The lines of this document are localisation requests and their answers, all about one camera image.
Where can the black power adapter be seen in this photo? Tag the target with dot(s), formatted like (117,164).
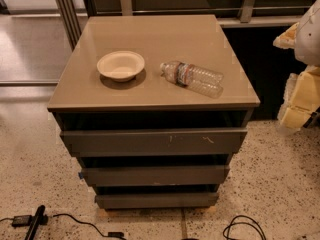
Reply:
(21,220)

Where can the clear plastic water bottle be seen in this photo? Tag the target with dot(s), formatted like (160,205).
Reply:
(200,80)

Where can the grey drawer cabinet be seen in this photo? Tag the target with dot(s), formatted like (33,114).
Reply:
(84,100)

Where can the grey middle drawer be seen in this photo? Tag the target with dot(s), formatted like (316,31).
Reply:
(155,176)

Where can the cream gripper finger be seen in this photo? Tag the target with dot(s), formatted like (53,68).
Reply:
(301,98)
(287,39)

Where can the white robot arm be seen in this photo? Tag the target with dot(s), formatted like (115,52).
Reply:
(307,46)

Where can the black bar device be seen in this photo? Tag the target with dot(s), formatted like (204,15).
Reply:
(40,218)

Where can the white paper bowl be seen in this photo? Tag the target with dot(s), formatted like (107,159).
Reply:
(121,66)

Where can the grey top drawer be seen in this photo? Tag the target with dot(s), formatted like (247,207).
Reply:
(165,142)

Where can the metal railing frame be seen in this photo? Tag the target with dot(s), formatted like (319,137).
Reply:
(241,12)

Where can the grey bottom drawer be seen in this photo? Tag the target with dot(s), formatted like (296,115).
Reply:
(163,200)

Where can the grey drawer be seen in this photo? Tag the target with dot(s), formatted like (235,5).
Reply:
(163,200)
(155,176)
(165,142)

